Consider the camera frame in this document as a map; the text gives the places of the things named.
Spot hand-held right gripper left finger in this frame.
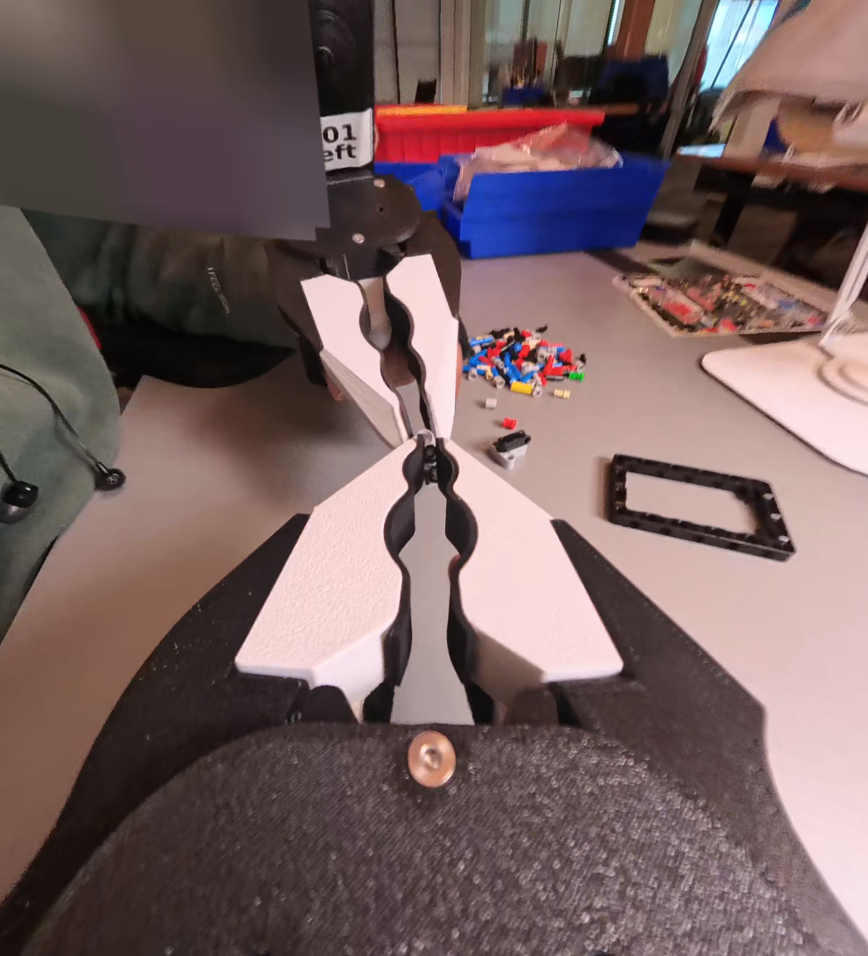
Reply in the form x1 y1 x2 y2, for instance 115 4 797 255
234 437 426 721

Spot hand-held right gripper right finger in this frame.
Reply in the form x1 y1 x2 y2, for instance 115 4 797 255
434 439 625 721

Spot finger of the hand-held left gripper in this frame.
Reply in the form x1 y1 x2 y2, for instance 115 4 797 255
385 252 465 440
299 272 414 449

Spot pile of small lego pieces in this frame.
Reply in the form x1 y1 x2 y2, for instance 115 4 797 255
462 323 589 398

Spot grey and black lego assembly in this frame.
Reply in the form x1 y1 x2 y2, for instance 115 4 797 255
488 431 533 470

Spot clear bag of lego parts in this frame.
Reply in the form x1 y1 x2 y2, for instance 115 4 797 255
452 123 623 197

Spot lego instruction booklet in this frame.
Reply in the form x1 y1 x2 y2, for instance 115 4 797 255
612 245 834 339

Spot small blue storage bin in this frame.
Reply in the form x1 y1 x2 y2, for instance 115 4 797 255
374 159 450 214

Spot red storage bin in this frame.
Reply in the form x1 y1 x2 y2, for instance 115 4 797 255
374 103 607 161

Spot large blue storage bin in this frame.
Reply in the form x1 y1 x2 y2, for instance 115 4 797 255
440 153 670 260

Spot green sweatshirt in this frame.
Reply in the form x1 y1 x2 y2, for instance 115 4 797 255
0 202 308 718

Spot black rectangular lego frame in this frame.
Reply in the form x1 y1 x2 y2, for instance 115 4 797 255
606 453 797 563

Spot black wired earphones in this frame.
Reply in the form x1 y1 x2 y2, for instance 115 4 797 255
0 342 127 524

